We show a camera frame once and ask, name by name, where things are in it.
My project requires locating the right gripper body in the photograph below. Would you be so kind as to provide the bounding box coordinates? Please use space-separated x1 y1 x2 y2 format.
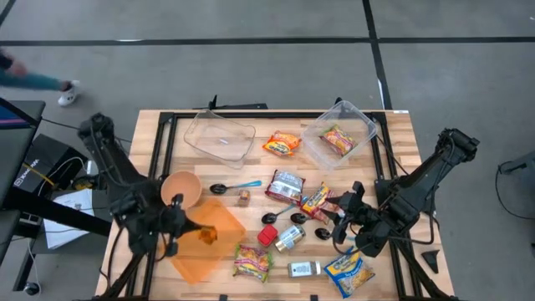
333 181 380 245

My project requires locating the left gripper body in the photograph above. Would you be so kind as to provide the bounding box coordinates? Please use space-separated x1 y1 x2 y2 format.
160 192 188 258

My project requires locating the yellow and red ramen packet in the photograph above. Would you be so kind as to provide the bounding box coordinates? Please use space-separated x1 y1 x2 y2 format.
299 181 342 226

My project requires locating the silver and red snack packet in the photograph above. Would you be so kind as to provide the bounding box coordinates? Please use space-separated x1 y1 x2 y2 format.
264 168 307 207

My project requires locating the blue and yellow ramen packet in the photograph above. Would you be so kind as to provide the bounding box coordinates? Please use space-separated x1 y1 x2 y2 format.
324 248 376 298

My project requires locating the green-edged ramen packet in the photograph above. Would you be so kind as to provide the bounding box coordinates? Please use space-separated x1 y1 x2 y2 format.
319 124 359 157
232 243 273 283

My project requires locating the small red box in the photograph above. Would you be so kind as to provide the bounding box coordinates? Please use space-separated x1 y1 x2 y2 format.
257 224 279 247

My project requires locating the orange ramen packet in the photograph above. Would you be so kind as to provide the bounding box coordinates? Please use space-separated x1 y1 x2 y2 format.
262 130 303 158

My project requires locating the clear plastic food container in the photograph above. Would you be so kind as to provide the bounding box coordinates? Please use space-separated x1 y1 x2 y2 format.
300 99 380 171

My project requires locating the orange square plate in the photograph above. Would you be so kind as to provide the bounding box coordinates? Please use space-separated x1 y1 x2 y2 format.
160 196 248 287

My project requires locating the orange plastic bowl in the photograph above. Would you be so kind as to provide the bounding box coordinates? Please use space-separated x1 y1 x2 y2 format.
160 170 203 210

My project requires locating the glass seasoning jar white label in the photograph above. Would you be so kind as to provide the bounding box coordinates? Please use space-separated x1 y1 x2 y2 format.
287 261 323 278

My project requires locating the clear plastic tray left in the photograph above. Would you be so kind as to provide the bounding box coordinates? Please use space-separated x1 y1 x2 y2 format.
182 108 257 171

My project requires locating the yellow and black device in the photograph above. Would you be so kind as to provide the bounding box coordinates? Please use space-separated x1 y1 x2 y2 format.
70 175 101 191

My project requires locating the white paper sheet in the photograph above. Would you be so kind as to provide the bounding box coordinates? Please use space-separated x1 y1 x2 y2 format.
43 187 96 251

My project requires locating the black computer box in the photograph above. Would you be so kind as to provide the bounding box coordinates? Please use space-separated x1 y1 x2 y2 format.
12 133 89 196

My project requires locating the black monitor with blue screen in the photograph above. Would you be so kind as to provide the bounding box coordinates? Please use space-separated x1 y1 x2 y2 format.
0 97 47 210

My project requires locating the person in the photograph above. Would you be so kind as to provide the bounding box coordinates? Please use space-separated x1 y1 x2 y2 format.
0 48 80 108

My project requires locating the black triangular bracket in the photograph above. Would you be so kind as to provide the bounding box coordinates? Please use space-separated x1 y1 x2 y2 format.
420 249 441 275

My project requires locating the black cart frame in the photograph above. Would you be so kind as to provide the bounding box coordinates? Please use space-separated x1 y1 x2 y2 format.
0 186 113 296

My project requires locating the long black camera mount bracket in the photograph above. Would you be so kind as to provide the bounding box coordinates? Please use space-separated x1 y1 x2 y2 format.
196 94 268 111

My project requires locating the black power cable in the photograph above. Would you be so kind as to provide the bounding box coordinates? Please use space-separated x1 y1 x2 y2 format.
40 118 84 131

